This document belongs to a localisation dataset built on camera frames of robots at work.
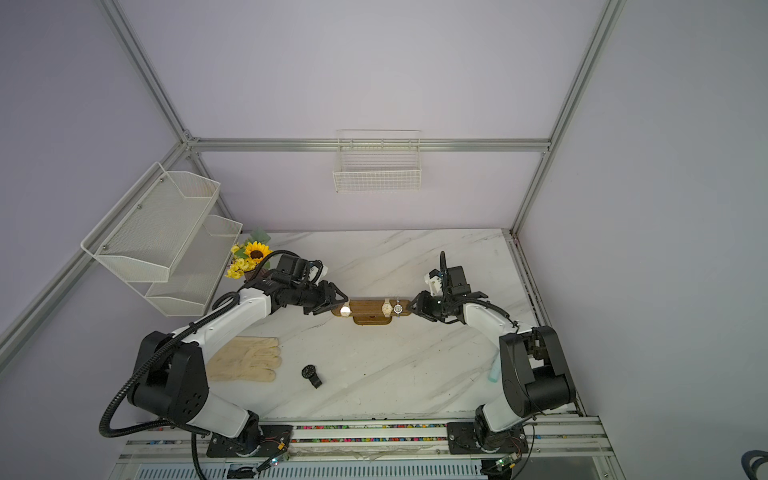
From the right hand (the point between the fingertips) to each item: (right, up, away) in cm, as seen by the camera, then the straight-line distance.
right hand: (413, 311), depth 90 cm
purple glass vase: (-47, +12, -8) cm, 49 cm away
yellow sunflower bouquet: (-47, +18, -8) cm, 51 cm away
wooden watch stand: (-13, 0, -1) cm, 13 cm away
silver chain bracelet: (-5, +1, -2) cm, 5 cm away
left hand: (-21, +3, -5) cm, 22 cm away
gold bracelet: (-21, +1, -2) cm, 21 cm away
